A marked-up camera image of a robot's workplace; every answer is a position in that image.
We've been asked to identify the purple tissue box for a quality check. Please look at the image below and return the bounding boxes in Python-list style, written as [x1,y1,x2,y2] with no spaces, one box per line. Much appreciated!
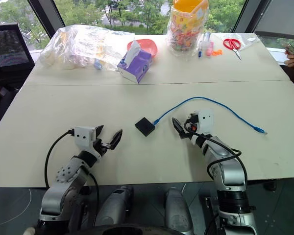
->
[117,40,153,84]

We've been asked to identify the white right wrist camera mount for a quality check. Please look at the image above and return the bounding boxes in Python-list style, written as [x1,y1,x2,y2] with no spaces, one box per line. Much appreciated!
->
[196,109,215,135]

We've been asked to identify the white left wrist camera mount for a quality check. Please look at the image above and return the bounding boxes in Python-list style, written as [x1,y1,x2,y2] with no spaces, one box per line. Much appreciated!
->
[72,126,98,158]

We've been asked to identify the bag of colourful snacks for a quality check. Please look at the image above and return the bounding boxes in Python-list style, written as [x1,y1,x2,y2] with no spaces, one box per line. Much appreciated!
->
[166,0,209,59]

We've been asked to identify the small clear plastic bag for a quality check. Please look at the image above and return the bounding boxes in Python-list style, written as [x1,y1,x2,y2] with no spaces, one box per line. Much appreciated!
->
[215,32,261,52]

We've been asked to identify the red-handled scissors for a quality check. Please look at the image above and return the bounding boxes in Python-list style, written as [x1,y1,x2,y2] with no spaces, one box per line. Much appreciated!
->
[222,38,243,61]

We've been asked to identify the black mesh office chair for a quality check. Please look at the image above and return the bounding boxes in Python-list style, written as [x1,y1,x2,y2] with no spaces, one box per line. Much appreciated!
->
[0,23,36,90]

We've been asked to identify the blue Ethernet cable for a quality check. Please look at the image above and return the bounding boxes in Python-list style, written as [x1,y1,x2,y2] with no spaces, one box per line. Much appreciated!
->
[152,96,269,136]

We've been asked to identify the silver rounded robot leg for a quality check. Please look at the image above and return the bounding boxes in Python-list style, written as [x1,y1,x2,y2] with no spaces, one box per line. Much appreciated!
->
[95,186,135,228]
[164,187,195,235]

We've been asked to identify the pink plastic bowl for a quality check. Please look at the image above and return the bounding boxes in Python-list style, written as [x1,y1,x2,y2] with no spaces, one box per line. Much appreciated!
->
[127,39,158,59]

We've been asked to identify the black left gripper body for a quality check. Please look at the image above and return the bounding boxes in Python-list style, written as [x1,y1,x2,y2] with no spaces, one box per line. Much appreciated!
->
[92,137,113,158]

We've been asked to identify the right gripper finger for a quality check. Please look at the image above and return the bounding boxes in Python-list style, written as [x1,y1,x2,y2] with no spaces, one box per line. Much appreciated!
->
[171,117,187,138]

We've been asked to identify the clear plastic bag with items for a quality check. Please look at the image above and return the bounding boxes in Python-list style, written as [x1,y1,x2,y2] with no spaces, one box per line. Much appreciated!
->
[39,24,136,72]

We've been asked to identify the smartphone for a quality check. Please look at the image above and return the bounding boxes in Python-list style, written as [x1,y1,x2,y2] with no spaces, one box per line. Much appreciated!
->
[281,41,294,60]

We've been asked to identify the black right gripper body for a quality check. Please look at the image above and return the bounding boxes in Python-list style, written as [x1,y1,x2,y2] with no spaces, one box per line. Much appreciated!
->
[179,111,199,141]

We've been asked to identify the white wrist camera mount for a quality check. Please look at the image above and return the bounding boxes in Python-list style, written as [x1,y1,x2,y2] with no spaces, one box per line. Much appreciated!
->
[196,109,215,135]
[72,126,98,158]

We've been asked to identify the dark rounded robot torso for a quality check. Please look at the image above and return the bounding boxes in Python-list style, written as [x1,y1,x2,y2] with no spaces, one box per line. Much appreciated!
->
[74,224,187,235]

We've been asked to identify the small black box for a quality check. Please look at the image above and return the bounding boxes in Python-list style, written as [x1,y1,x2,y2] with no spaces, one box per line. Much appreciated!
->
[135,117,156,137]

